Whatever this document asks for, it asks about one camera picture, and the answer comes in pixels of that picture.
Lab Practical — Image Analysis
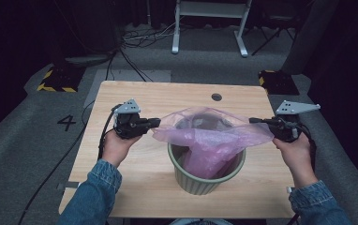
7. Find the pink plastic bag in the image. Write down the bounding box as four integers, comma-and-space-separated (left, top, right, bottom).
151, 106, 275, 180

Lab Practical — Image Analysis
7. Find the black yellow striped base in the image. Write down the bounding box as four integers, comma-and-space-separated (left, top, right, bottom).
258, 69, 301, 97
36, 64, 86, 94

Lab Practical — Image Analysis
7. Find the white metal stand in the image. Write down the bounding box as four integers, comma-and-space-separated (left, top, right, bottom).
171, 0, 253, 58

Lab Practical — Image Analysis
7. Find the hand-held gripper black cable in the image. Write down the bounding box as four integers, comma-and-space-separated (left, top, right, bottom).
97, 103, 124, 161
292, 122, 318, 173

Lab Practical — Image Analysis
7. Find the person's left hand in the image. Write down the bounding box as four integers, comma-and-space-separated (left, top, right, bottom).
101, 128, 142, 168

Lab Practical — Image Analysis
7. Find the person's lap in jeans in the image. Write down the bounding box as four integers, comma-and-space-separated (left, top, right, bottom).
170, 218, 233, 225

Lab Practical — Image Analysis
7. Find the long black floor cable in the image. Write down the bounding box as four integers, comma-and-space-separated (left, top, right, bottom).
17, 98, 97, 225

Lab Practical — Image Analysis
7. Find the person's right hand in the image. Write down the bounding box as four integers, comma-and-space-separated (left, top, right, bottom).
272, 134, 319, 188

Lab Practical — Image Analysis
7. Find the grey curtain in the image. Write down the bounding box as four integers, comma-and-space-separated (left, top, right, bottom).
280, 0, 340, 76

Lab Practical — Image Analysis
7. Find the grey tape strip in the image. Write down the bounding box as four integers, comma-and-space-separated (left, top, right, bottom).
56, 182, 81, 191

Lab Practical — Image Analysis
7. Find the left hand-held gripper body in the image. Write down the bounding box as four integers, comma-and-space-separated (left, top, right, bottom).
112, 98, 152, 140

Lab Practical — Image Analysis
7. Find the tangle of floor cables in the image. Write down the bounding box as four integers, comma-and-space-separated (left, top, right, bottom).
105, 18, 185, 83

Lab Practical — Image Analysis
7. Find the grey flat stand base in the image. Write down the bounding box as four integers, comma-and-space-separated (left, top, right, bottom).
64, 53, 114, 68

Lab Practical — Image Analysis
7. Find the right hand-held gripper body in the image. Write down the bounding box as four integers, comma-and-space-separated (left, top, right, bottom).
273, 99, 321, 143

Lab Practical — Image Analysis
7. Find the left hand-held gripper black cable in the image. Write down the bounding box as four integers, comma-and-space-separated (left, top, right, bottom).
97, 103, 124, 161

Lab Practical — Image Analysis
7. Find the green plastic bin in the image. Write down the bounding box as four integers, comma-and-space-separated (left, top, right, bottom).
167, 112, 246, 196

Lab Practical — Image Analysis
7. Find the dark tripod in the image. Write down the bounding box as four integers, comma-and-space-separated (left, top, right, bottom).
251, 24, 297, 57

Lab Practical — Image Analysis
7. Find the right hand-held gripper black cable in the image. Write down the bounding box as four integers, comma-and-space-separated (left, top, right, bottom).
292, 122, 318, 173

